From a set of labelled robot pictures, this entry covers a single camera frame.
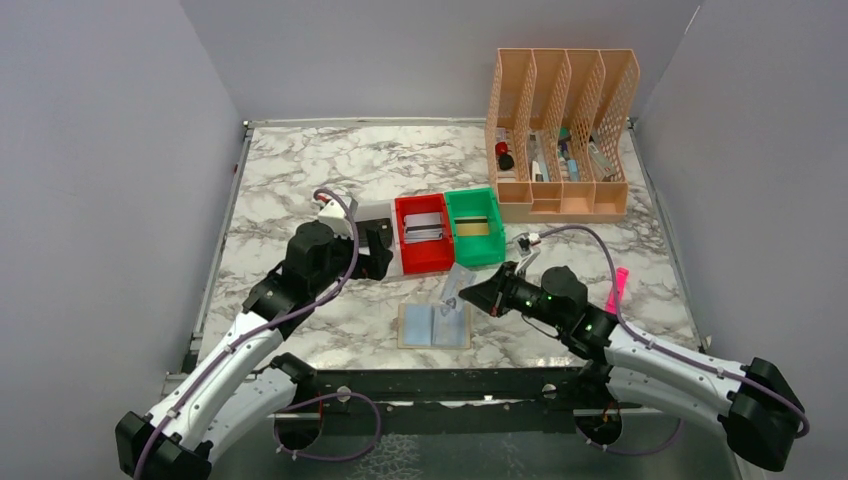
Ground pink highlighter marker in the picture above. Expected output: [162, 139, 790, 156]
[605, 267, 630, 314]

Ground white plastic bin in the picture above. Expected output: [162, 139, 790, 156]
[354, 199, 403, 281]

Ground silver credit card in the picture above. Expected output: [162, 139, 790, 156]
[403, 212, 444, 244]

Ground orange mesh file organizer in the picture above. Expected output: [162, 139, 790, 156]
[484, 48, 640, 223]

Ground black credit card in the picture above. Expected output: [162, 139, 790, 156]
[361, 218, 394, 248]

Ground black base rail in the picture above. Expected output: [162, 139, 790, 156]
[271, 367, 614, 436]

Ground red plastic bin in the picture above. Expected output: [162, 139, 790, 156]
[394, 193, 455, 275]

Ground stationery items in organizer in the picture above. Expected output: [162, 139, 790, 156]
[527, 127, 618, 182]

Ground gold credit card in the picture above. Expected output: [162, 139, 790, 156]
[454, 216, 490, 237]

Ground green plastic bin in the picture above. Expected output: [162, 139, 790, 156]
[444, 187, 506, 267]

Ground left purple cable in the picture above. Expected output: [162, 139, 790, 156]
[132, 188, 383, 480]

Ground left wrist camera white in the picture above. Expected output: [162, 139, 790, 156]
[317, 196, 352, 239]

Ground red black item in organizer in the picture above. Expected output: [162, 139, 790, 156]
[495, 141, 515, 171]

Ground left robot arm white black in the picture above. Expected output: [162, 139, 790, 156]
[115, 220, 393, 479]

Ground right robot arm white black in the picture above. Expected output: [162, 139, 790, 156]
[459, 262, 804, 472]

